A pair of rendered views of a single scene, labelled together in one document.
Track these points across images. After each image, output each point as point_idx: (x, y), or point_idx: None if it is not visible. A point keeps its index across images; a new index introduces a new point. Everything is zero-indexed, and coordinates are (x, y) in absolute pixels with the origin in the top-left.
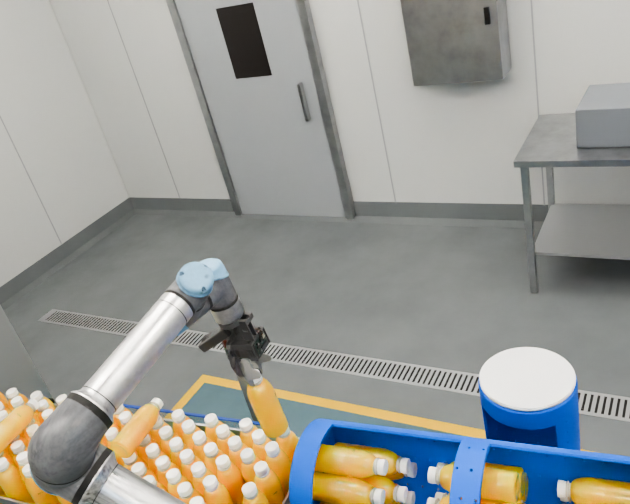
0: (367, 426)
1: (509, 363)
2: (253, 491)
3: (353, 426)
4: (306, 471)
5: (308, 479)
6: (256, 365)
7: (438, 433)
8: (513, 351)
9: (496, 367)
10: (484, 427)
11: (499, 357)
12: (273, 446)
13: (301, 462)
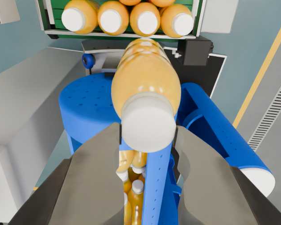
0: (151, 173)
1: (258, 183)
2: (70, 30)
3: (148, 165)
4: (75, 134)
5: (71, 133)
6: (180, 149)
7: (152, 211)
8: (270, 183)
9: (256, 177)
10: (222, 136)
11: (266, 177)
12: (147, 27)
13: (81, 130)
